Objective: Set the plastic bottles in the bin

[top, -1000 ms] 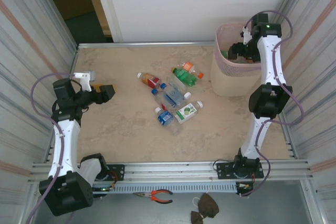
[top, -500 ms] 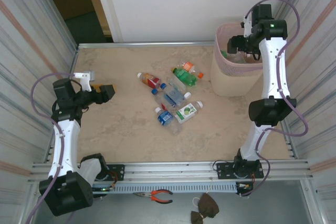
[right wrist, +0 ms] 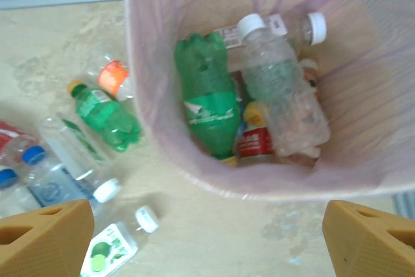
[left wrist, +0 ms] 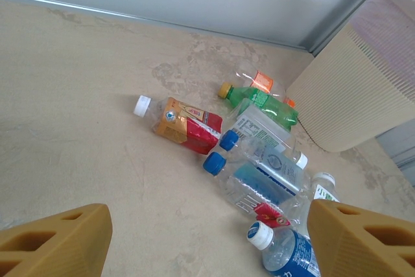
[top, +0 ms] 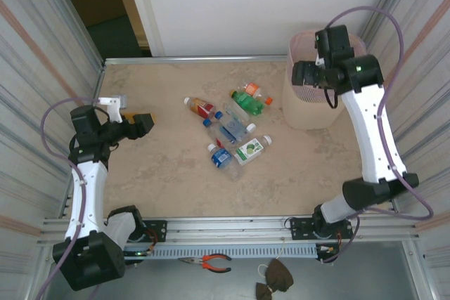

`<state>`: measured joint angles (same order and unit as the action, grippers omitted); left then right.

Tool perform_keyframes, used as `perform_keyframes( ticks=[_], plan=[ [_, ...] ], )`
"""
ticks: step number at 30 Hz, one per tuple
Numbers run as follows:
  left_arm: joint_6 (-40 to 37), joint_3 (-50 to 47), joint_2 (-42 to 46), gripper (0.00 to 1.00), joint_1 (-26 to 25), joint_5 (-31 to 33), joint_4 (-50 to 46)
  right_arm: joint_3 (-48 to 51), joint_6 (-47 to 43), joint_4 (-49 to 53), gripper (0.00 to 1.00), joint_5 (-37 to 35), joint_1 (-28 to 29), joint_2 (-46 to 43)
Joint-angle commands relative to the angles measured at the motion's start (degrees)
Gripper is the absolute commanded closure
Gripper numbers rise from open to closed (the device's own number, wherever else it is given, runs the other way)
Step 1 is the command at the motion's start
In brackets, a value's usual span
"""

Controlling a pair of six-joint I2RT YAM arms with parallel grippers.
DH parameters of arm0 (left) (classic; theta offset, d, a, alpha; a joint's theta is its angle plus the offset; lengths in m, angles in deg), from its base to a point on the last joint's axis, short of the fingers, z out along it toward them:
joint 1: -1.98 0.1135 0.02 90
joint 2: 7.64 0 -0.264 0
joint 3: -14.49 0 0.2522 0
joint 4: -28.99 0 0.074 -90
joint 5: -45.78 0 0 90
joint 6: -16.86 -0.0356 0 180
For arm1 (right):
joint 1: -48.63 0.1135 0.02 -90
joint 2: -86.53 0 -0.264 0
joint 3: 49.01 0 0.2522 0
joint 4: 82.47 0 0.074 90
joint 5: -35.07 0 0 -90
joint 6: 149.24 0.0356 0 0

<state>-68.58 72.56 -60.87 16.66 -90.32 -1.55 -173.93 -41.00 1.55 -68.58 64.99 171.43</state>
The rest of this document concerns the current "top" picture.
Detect aluminium front rail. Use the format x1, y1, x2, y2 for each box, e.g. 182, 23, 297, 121
37, 216, 421, 247

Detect large brown cloth pouch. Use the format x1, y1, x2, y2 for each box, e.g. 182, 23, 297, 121
264, 257, 295, 294

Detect aluminium rail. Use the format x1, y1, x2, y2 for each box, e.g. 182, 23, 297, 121
103, 55, 297, 66
37, 216, 421, 247

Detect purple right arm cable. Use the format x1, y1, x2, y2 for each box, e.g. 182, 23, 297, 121
321, 5, 435, 265

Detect green soda bottle yellow cap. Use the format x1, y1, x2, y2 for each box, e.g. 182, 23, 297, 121
229, 90, 267, 117

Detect beige plastic bin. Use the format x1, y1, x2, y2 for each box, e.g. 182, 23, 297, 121
282, 31, 366, 129

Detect blue label bottle white cap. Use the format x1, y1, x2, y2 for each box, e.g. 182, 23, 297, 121
207, 142, 245, 181

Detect pink mesh bin liner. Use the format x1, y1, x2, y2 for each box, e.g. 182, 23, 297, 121
286, 31, 366, 104

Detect orange handled pliers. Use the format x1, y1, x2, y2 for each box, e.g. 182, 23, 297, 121
177, 253, 233, 273

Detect clear square bottle white cap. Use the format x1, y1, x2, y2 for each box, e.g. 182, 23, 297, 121
223, 98, 257, 133

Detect tea bottle red gold label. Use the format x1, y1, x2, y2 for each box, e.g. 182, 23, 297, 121
183, 96, 217, 119

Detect small circuit board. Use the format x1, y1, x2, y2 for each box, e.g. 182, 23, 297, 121
121, 249, 155, 258
315, 242, 341, 256

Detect lime label bottle white cap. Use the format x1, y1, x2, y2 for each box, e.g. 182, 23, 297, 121
233, 134, 274, 167

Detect aluminium back rail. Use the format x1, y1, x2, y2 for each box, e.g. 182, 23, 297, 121
103, 55, 297, 66

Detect white string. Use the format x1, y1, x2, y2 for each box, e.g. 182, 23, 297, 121
257, 237, 286, 278

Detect grey slotted cable duct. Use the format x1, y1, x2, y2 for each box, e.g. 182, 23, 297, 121
51, 244, 319, 261

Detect clear bottle blue cap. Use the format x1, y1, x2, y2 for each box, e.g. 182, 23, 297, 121
202, 118, 228, 150

